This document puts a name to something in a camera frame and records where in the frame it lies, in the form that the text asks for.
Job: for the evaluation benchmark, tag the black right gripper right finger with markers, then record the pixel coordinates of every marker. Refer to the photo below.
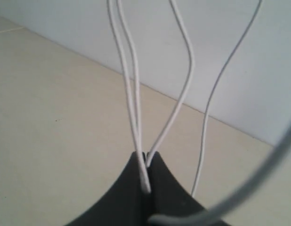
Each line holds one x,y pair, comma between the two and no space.
168,197

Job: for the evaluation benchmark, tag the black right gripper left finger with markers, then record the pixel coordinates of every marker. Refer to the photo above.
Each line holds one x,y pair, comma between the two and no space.
122,205

